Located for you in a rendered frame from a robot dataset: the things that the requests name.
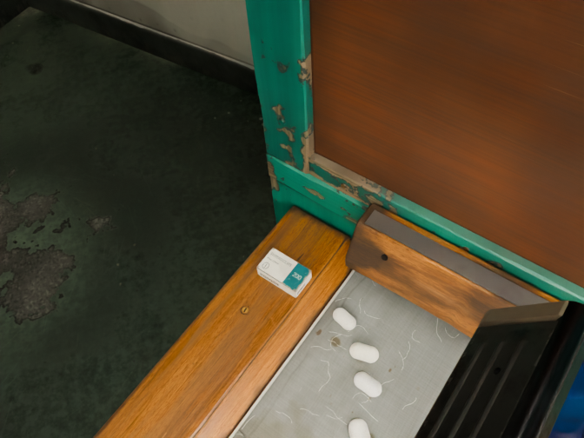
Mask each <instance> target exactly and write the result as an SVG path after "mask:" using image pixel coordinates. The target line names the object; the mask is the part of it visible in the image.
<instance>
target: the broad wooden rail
mask: <svg viewBox="0 0 584 438"><path fill-rule="evenodd" d="M350 242H351V238H350V236H348V235H347V234H345V233H343V232H341V231H340V230H339V229H336V228H334V227H332V226H331V225H329V224H327V223H325V222H324V221H322V220H320V219H318V218H317V217H315V216H312V215H311V214H310V213H308V212H306V211H304V210H302V209H300V208H298V207H296V206H295V205H294V206H292V208H290V209H289V211H288V212H287V213H286V214H285V215H284V216H283V218H282V219H281V220H280V221H279V222H278V223H277V224H276V226H275V227H274V228H272V230H271V231H270V232H269V233H268V234H267V236H266V237H265V238H264V239H263V240H262V242H261V243H260V244H259V245H258V246H257V247H256V249H255V250H254V251H253V252H252V253H251V255H250V256H249V257H248V258H247V259H246V260H245V262H244V263H243V264H242V265H241V266H240V268H239V269H238V270H237V271H236V272H235V273H234V274H233V275H232V276H231V277H230V278H229V280H228V281H227V282H226V283H225V284H224V286H223V287H222V288H221V289H220V290H219V291H218V293H217V294H216V295H215V296H214V297H213V299H212V300H211V301H210V302H209V303H208V305H207V306H206V307H205V308H204V309H203V310H202V312H201V313H200V314H199V315H198V316H197V318H196V319H195V320H194V321H193V322H192V323H191V324H190V325H189V326H188V327H187V328H186V330H185V331H184V332H183V333H182V334H181V336H180V337H179V338H178V339H177V340H176V342H175V343H174V344H173V345H172V346H171V347H170V349H169V350H168V351H167V352H166V353H165V355H164V356H163V357H162V358H161V359H160V361H159V362H158V363H157V364H156V365H155V366H154V367H153V368H152V369H151V370H150V371H149V373H148V374H147V375H146V376H145V377H144V378H143V380H142V381H141V382H140V383H139V384H138V386H137V387H136V388H135V389H134V390H133V392H132V393H131V394H130V395H129V396H128V398H127V399H126V400H125V401H124V402H123V403H122V405H121V406H120V407H119V408H118V409H117V410H116V412H115V413H114V414H113V415H112V416H111V417H110V418H109V419H108V420H107V421H106V423H105V424H104V425H103V426H102V427H101V429H100V430H99V431H98V432H97V433H96V435H95V436H94V437H93V438H229V437H230V436H231V435H232V433H233V432H234V430H235V429H236V427H237V426H238V425H239V423H240V422H241V421H242V419H243V418H244V416H245V415H246V414H247V413H248V412H249V410H250V409H251V407H252V406H253V405H254V403H255V402H256V400H257V399H258V398H259V396H260V395H261V394H262V392H263V391H264V389H265V388H266V387H267V386H268V385H269V383H270V382H271V380H272V379H273V378H274V376H275V375H276V373H277V372H278V371H279V369H280V368H281V366H282V365H283V363H285V362H286V360H287V359H288V358H289V356H290V355H291V353H292V352H293V351H294V349H295V347H296V346H297V345H298V343H299V342H300V341H301V339H302V338H303V337H304V336H305V335H306V333H307V332H308V331H309V329H310V327H311V326H312V325H313V323H314V322H315V320H316V319H317V318H318V316H319V315H320V314H321V312H322V311H323V310H324V309H325V307H326V306H327V305H328V303H329V302H330V300H331V299H332V298H333V296H334V295H335V293H336V292H337V291H338V289H339V288H340V287H341V286H342V284H343V283H344V282H345V280H346V279H347V278H348V276H349V275H350V273H351V272H352V271H353V270H352V269H351V268H349V267H347V266H346V264H345V256H346V254H347V251H348V247H349V244H350ZM272 248H274V249H277V250H278V251H280V252H282V253H283V254H284V255H286V256H288V257H290V258H291V259H293V260H295V261H296V262H299V263H300V264H301V265H303V266H304V267H306V268H308V269H310V270H311V275H312V278H311V279H310V281H309V282H308V283H307V285H306V286H305V287H304V289H303V290H302V291H301V293H300V294H299V295H298V296H297V297H296V298H294V297H293V296H292V295H290V294H288V293H287V292H285V291H284V290H282V289H280V288H278V287H277V286H276V285H275V284H273V283H271V282H269V281H268V280H266V279H265V278H263V277H261V276H260V275H258V272H257V268H256V267H257V266H258V264H259V263H260V262H261V261H262V259H263V258H264V257H265V256H266V255H267V254H268V252H269V251H270V250H272Z"/></svg>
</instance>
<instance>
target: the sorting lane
mask: <svg viewBox="0 0 584 438"><path fill-rule="evenodd" d="M338 308H343V309H345V310H346V311H348V312H349V313H350V314H351V315H352V316H353V317H354V318H355V320H356V325H355V327H354V328H353V329H352V330H346V329H344V328H343V327H342V326H341V325H340V324H339V323H338V322H336V321H335V319H334V317H333V313H334V311H335V309H338ZM470 340H471V338H470V337H469V336H467V335H465V334H463V333H462V332H461V331H459V330H458V329H456V328H454V327H453V326H451V325H450V324H448V323H447V322H444V321H443V320H441V319H439V318H438V317H436V316H434V315H432V314H430V313H429V312H428V311H426V310H424V309H422V308H420V307H419V306H417V305H415V304H413V303H412V302H410V301H408V300H407V299H405V298H403V297H401V296H400V295H397V294H396V293H394V292H393V291H391V290H389V289H386V288H385V287H383V286H382V285H380V284H378V283H376V282H374V281H373V280H371V279H369V278H368V277H366V276H365V275H361V274H360V273H358V272H356V271H354V270H353V271H352V272H351V273H350V275H349V276H348V278H347V279H346V280H345V282H344V283H343V284H342V286H341V287H340V288H339V289H338V291H337V292H336V293H335V295H334V296H333V298H332V299H331V300H330V302H329V303H328V305H327V306H326V307H325V309H324V310H323V311H322V312H321V314H320V315H319V316H318V318H317V319H316V320H315V322H314V323H313V325H312V326H311V327H310V329H309V331H308V332H307V333H306V335H305V336H304V337H303V338H302V339H301V341H300V342H299V343H298V345H297V346H296V347H295V349H294V351H293V352H292V353H291V355H290V356H289V358H288V359H287V360H286V362H285V363H283V365H282V366H281V368H280V369H279V371H278V372H277V373H276V375H275V376H274V378H273V379H272V380H271V382H270V383H269V385H268V386H267V387H266V388H265V389H264V391H263V392H262V394H261V395H260V396H259V398H258V399H257V400H256V402H255V403H254V405H253V406H252V407H251V409H250V410H249V412H248V413H247V414H246V415H245V416H244V418H243V419H242V421H241V422H240V423H239V425H238V426H237V427H236V429H235V430H234V432H233V433H232V435H231V436H230V437H229V438H350V436H349V433H348V425H349V423H350V422H351V421H352V420H354V419H355V418H360V419H363V420H364V421H365V422H366V423H367V425H368V431H369V434H370V438H415V435H416V434H417V432H418V430H419V428H420V427H421V425H422V423H423V422H424V420H425V418H426V416H427V415H428V412H429V410H430V409H431V408H432V406H433V404H434V403H435V400H436V399H437V397H438V395H439V394H440V392H441V390H442V388H443V387H444V385H445V383H446V381H447V380H448V378H449V376H450V375H451V373H452V371H453V369H454V368H455V365H456V363H457V362H458V361H459V359H460V357H461V355H462V353H463V351H464V350H465V348H466V347H467V345H468V343H469V341H470ZM355 342H360V343H363V344H366V345H369V346H373V347H375V348H376V349H377V350H378V352H379V358H378V360H377V361H376V362H373V363H368V362H364V361H361V360H357V359H355V358H353V357H352V356H351V354H350V352H349V349H350V347H351V345H352V344H353V343H355ZM358 372H366V373H367V374H369V375H370V376H371V377H373V378H374V379H376V380H377V381H378V382H379V383H380V384H381V385H382V392H381V393H380V395H378V396H376V397H371V396H369V395H367V394H366V393H365V392H363V391H362V390H360V389H359V388H358V387H356V385H355V383H354V377H355V375H356V374H357V373H358Z"/></svg>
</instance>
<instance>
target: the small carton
mask: <svg viewBox="0 0 584 438"><path fill-rule="evenodd" d="M256 268H257V272H258V275H260V276H261V277H263V278H265V279H266V280H268V281H269V282H271V283H273V284H275V285H276V286H277V287H278V288H280V289H282V290H284V291H285V292H287V293H288V294H290V295H292V296H293V297H294V298H296V297H297V296H298V295H299V294H300V293H301V291H302V290H303V289H304V287H305V286H306V285H307V283H308V282H309V281H310V279H311V278H312V275H311V270H310V269H308V268H306V267H304V266H303V265H301V264H300V263H299V262H296V261H295V260H293V259H291V258H290V257H288V256H286V255H284V254H283V253H282V252H280V251H278V250H277V249H274V248H272V249H271V250H270V251H269V252H268V254H267V255H266V256H265V257H264V258H263V259H262V261H261V262H260V263H259V264H258V266H257V267H256Z"/></svg>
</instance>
